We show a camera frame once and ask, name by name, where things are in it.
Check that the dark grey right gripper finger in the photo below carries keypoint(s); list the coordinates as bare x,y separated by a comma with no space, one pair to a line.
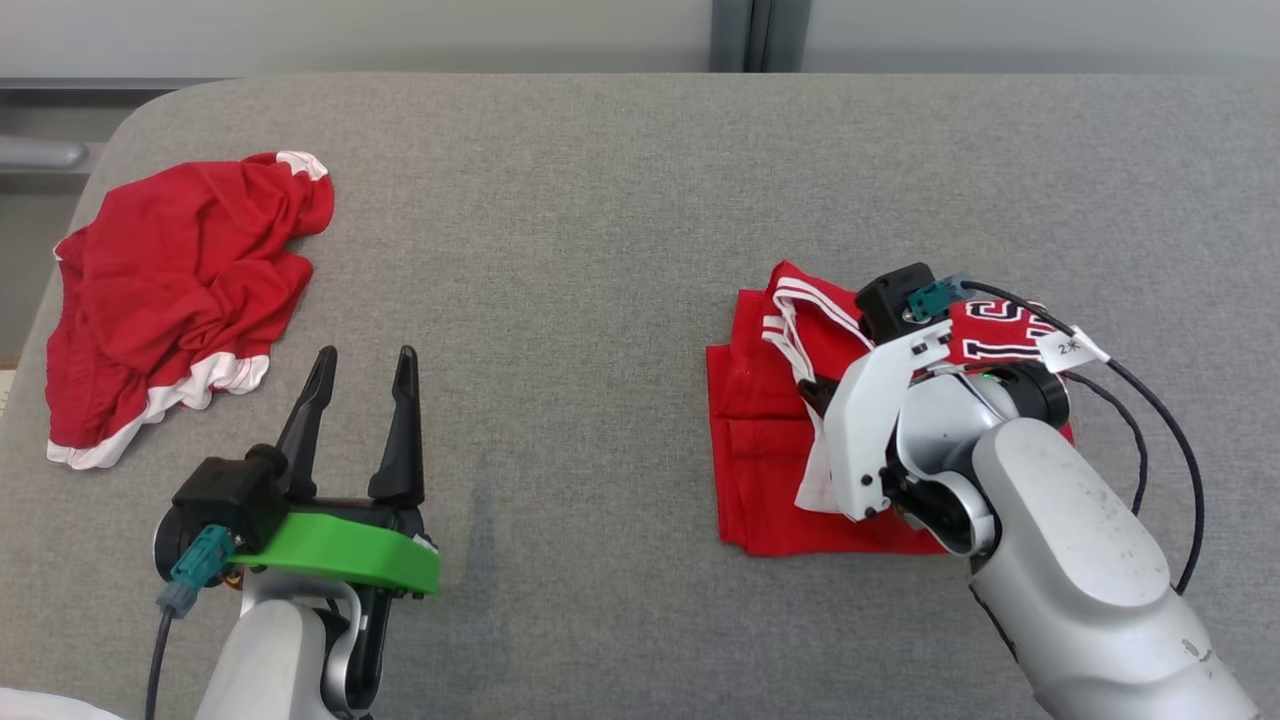
822,395

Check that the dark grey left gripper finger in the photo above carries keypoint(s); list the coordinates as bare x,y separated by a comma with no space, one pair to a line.
403,440
305,430

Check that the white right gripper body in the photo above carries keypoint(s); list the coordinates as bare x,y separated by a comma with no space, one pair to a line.
865,420

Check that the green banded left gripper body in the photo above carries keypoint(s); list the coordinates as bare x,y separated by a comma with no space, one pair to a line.
350,555

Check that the red jersey with black lettering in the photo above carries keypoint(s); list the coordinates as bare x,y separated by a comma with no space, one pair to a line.
770,470

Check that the red garment with white hem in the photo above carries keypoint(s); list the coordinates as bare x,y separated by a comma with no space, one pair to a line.
170,290

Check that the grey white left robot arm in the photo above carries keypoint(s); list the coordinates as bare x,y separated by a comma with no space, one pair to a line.
260,660

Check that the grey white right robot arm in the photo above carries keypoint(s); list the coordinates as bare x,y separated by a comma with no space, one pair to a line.
1080,560

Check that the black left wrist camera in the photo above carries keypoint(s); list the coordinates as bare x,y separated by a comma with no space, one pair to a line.
230,495

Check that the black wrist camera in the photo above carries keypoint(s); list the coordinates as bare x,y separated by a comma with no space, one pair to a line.
230,495
890,300

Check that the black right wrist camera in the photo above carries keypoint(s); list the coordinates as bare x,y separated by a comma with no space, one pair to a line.
890,300

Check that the grey window frame post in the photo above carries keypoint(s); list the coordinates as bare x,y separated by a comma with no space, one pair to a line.
760,35

